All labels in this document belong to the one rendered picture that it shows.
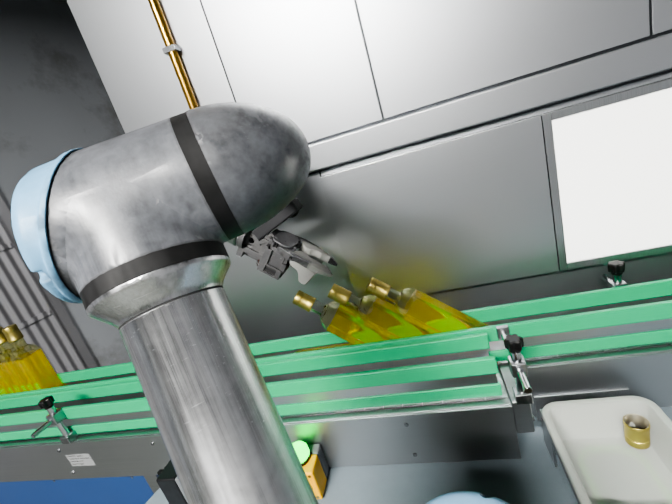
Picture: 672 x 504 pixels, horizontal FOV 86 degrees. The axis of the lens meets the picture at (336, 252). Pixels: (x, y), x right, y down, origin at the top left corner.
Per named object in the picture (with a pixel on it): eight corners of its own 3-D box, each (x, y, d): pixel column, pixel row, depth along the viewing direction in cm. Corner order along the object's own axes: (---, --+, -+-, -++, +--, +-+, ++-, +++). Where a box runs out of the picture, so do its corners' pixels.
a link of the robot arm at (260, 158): (314, 48, 28) (266, 134, 74) (175, 97, 26) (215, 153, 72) (365, 189, 31) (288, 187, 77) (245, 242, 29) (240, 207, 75)
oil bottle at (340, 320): (412, 337, 83) (330, 294, 83) (412, 352, 77) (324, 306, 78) (400, 355, 85) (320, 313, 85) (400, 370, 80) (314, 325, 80)
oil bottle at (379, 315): (450, 332, 80) (365, 288, 80) (453, 347, 75) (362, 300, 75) (437, 350, 82) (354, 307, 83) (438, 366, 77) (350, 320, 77)
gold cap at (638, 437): (649, 432, 58) (650, 453, 59) (650, 417, 60) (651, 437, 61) (621, 425, 60) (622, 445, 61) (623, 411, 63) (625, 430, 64)
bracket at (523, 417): (523, 394, 72) (518, 365, 70) (539, 432, 63) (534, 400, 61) (504, 396, 73) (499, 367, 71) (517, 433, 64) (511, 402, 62)
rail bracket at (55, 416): (81, 436, 92) (55, 394, 88) (55, 461, 85) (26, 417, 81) (70, 437, 93) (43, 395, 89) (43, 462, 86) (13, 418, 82)
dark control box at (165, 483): (220, 474, 84) (206, 446, 81) (201, 508, 76) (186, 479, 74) (190, 475, 86) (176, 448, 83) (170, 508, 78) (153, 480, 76)
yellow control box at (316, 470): (330, 469, 76) (320, 442, 74) (322, 504, 69) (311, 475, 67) (300, 470, 78) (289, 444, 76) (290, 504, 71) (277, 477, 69)
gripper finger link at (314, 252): (328, 275, 85) (292, 261, 83) (339, 254, 82) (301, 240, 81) (328, 282, 82) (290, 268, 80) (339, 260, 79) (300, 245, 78)
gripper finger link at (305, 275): (323, 292, 77) (288, 270, 79) (334, 270, 74) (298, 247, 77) (317, 298, 74) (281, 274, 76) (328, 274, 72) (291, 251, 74)
